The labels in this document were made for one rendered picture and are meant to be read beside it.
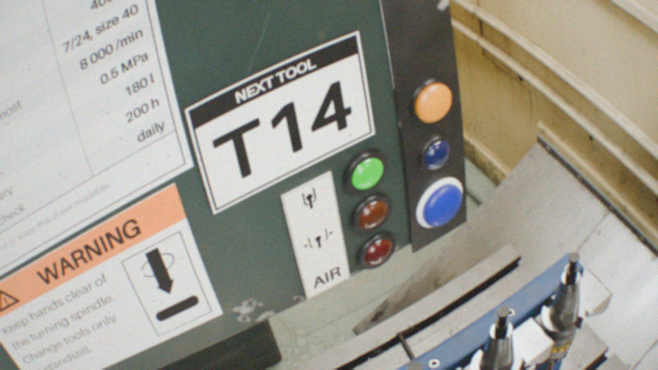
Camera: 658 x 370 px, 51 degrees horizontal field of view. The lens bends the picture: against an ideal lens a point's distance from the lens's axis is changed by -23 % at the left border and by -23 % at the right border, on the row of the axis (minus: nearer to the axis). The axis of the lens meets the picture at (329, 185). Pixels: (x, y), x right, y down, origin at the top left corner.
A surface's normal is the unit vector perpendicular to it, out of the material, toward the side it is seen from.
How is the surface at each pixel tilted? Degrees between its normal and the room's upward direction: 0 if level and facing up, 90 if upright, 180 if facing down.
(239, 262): 90
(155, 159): 90
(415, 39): 90
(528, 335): 0
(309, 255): 90
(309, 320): 0
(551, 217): 24
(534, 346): 0
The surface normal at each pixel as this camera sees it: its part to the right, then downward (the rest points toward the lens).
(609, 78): -0.85, 0.44
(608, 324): -0.48, -0.48
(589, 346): -0.14, -0.73
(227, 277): 0.50, 0.54
